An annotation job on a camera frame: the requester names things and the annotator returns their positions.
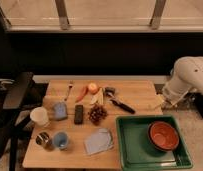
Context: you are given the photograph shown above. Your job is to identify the blue sponge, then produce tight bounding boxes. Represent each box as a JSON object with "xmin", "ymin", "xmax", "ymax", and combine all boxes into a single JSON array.
[{"xmin": 53, "ymin": 102, "xmax": 67, "ymax": 120}]

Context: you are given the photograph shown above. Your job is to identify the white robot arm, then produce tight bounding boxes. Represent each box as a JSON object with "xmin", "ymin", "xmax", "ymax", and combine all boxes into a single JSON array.
[{"xmin": 152, "ymin": 56, "xmax": 203, "ymax": 108}]

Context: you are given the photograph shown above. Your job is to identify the blue cup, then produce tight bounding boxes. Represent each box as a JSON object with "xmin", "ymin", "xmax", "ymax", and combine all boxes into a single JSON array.
[{"xmin": 52, "ymin": 132, "xmax": 69, "ymax": 150}]

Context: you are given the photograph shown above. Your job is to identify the white plastic cup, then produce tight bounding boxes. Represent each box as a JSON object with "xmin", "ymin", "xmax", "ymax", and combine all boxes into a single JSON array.
[{"xmin": 30, "ymin": 107, "xmax": 49, "ymax": 127}]

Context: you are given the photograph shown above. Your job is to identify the orange bowl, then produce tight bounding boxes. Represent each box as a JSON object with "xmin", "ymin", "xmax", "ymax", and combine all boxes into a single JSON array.
[{"xmin": 148, "ymin": 121, "xmax": 179, "ymax": 151}]

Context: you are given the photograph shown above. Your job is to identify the small dark metal object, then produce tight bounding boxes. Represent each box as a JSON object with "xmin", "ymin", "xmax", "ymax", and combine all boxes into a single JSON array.
[{"xmin": 105, "ymin": 87, "xmax": 115, "ymax": 94}]

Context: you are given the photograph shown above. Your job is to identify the green plastic tray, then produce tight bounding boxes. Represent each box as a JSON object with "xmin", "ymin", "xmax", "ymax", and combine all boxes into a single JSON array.
[{"xmin": 116, "ymin": 115, "xmax": 193, "ymax": 171}]

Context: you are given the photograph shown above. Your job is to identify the bunch of dark grapes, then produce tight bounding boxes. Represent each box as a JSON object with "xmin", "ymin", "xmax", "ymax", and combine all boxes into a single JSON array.
[{"xmin": 88, "ymin": 104, "xmax": 107, "ymax": 125}]

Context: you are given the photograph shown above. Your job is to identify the light blue cloth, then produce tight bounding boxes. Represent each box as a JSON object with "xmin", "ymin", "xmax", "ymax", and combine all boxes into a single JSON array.
[{"xmin": 84, "ymin": 128, "xmax": 114, "ymax": 155}]

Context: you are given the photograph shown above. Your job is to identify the orange carrot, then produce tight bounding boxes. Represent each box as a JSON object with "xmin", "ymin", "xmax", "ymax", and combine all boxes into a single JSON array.
[{"xmin": 75, "ymin": 86, "xmax": 88, "ymax": 103}]

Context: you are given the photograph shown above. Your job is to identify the black remote control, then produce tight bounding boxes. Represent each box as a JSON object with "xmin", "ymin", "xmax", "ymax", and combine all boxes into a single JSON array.
[{"xmin": 74, "ymin": 105, "xmax": 84, "ymax": 124}]

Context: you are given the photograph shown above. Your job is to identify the metal can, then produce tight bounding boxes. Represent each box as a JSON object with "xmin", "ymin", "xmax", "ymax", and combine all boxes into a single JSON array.
[{"xmin": 35, "ymin": 132, "xmax": 52, "ymax": 150}]

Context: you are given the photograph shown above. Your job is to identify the black chair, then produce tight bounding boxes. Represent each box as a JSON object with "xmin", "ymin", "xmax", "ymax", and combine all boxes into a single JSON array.
[{"xmin": 0, "ymin": 72, "xmax": 42, "ymax": 171}]

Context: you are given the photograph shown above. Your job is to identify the black handled peeler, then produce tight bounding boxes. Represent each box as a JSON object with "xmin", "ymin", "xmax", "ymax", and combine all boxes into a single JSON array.
[{"xmin": 107, "ymin": 93, "xmax": 135, "ymax": 114}]

